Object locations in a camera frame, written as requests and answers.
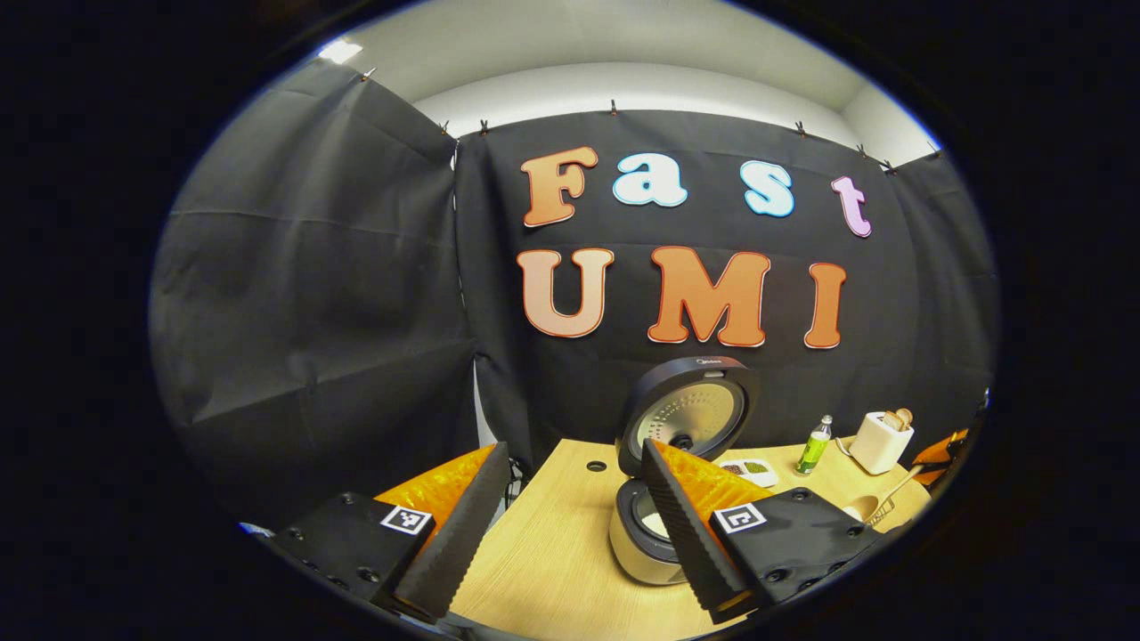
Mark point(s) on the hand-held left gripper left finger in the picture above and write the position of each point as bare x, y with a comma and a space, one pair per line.
463, 543

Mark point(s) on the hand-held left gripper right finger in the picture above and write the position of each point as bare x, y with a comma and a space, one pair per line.
686, 543

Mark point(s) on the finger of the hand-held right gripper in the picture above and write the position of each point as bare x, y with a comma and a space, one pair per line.
940, 454

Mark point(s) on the wooden spoon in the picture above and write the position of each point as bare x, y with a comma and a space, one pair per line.
901, 485

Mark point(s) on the black rice cooker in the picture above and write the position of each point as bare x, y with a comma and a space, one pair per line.
686, 418

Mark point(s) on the bread slice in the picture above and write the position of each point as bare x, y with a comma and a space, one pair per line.
904, 416
891, 420

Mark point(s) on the white toaster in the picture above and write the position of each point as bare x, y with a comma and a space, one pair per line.
877, 445

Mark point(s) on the white divided bean dish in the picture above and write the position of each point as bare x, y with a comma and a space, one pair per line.
753, 467

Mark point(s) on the green drink bottle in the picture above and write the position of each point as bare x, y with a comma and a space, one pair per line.
812, 454

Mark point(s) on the black backdrop cloth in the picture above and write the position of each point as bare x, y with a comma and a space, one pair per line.
312, 312

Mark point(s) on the ceiling light panel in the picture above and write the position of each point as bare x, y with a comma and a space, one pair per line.
340, 51

